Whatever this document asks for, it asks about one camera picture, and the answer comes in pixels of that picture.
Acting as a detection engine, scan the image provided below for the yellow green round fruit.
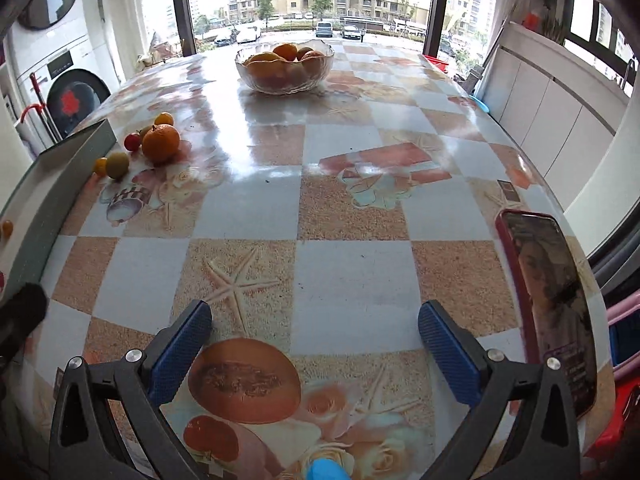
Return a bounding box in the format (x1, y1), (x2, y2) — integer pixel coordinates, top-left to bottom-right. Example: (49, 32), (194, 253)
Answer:
(105, 152), (130, 180)

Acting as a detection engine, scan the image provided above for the small red cherry tomato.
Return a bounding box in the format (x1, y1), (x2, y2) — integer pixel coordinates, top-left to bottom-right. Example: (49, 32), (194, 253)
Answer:
(124, 131), (142, 153)

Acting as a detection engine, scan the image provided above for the large orange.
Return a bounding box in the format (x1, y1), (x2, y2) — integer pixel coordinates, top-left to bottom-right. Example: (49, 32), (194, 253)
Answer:
(142, 124), (181, 165)

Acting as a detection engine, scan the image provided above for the blue gloved right hand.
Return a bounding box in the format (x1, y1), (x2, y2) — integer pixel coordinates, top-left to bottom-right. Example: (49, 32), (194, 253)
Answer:
(305, 458), (350, 480)

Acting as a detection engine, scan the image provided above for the orange tangerine in tray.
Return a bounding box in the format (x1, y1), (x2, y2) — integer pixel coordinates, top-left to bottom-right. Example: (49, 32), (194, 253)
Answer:
(1, 220), (14, 240)

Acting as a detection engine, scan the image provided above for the grey shallow tray box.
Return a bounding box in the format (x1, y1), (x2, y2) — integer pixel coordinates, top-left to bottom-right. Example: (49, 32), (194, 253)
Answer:
(1, 119), (116, 301)

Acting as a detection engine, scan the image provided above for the red case smartphone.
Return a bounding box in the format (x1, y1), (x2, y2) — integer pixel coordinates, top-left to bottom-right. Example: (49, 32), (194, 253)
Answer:
(495, 209), (597, 417)

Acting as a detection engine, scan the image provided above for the small orange fruit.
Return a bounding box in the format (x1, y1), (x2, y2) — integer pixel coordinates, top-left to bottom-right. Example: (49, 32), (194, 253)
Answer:
(93, 157), (107, 178)

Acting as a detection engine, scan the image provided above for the lower white washing machine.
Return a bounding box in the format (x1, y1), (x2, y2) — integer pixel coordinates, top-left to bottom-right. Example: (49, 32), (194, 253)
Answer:
(16, 36), (119, 142)

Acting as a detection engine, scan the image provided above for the small orange kumquat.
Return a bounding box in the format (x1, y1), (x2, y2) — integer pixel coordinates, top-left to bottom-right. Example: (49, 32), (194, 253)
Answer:
(154, 112), (175, 126)

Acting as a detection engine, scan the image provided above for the upper white dryer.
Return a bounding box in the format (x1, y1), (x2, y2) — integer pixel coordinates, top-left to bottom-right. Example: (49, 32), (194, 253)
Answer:
(6, 0), (94, 77)

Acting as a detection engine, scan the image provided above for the white low cabinet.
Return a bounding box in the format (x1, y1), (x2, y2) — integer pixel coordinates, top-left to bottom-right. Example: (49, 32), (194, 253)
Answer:
(480, 23), (629, 208)

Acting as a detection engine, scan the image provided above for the blue plastic basin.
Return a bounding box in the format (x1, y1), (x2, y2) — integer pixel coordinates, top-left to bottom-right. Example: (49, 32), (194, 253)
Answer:
(469, 96), (490, 114)

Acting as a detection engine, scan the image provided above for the glass fruit bowl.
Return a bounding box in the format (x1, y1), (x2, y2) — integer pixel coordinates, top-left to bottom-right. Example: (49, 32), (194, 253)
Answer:
(234, 39), (334, 96)

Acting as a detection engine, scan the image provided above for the orange in bowl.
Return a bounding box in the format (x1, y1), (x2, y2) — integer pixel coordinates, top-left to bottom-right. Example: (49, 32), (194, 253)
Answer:
(272, 42), (298, 62)

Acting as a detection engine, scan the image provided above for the red plastic basin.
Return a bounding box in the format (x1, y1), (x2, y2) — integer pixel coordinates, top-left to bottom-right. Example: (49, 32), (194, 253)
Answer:
(425, 55), (448, 74)

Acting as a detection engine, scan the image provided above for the red handled broom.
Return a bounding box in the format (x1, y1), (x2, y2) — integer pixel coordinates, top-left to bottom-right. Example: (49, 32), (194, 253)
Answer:
(20, 72), (63, 145)

